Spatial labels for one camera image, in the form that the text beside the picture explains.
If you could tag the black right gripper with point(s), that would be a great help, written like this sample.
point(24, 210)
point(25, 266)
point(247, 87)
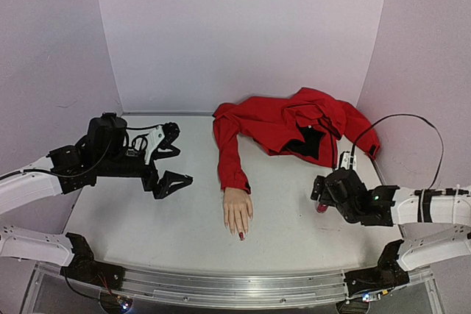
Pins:
point(318, 189)

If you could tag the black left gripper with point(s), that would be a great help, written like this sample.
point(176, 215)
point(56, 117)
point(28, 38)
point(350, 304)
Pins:
point(162, 188)

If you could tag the red nail polish bottle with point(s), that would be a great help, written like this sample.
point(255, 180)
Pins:
point(321, 207)

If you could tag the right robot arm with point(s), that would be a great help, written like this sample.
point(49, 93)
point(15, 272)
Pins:
point(433, 206)

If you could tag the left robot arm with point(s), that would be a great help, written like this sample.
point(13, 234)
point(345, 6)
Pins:
point(33, 183)

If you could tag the mannequin hand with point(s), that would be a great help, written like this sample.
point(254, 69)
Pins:
point(238, 211)

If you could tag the red jacket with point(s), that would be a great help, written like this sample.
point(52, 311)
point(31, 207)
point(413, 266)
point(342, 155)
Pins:
point(306, 125)

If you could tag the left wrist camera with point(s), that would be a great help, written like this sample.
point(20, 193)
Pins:
point(161, 136)

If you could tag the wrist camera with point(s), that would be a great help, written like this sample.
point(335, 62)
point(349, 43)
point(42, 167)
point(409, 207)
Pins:
point(348, 160)
point(161, 136)

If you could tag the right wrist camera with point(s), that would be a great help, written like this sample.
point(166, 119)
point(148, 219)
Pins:
point(348, 160)

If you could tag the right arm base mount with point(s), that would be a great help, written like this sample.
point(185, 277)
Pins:
point(386, 275)

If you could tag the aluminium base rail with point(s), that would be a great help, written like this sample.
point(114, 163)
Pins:
point(260, 292)

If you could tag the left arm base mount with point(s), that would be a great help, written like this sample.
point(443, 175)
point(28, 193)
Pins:
point(84, 268)

